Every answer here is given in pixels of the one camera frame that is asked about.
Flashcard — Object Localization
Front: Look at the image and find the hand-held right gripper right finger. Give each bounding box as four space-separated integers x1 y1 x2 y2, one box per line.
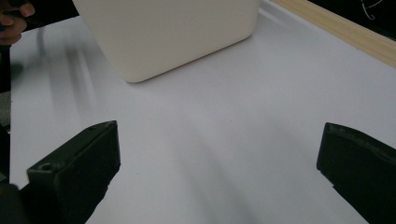
316 121 396 224

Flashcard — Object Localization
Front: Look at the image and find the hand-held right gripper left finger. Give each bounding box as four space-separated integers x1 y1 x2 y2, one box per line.
26 119 121 224

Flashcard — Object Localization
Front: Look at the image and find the white plastic storage bin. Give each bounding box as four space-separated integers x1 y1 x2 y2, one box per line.
71 0 262 84

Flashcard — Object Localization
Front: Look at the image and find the white cable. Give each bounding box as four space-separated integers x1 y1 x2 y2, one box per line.
360 0 385 21

